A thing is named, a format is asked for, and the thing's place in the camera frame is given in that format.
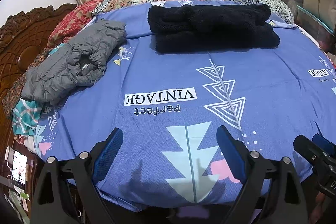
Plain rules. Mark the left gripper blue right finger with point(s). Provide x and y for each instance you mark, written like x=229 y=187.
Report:
x=271 y=191

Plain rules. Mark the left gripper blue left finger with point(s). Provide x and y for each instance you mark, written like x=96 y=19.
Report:
x=52 y=201

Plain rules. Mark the dark navy fleece garment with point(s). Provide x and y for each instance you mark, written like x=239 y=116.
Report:
x=203 y=28

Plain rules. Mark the right hand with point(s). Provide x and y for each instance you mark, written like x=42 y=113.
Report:
x=322 y=202

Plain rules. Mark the smartphone on nightstand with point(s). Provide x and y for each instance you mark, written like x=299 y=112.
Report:
x=18 y=173

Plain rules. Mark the teal patterned cloth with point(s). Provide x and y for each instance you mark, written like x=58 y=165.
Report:
x=26 y=116

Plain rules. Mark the grey puffer jacket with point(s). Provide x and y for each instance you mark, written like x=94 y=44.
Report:
x=80 y=62

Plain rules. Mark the blue printed bed sheet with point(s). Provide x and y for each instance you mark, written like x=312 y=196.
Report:
x=169 y=108

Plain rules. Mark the carved wooden headboard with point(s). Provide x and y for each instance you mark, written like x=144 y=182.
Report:
x=24 y=38

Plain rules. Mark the red patchwork quilt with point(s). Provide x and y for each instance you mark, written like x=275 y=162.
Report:
x=73 y=23

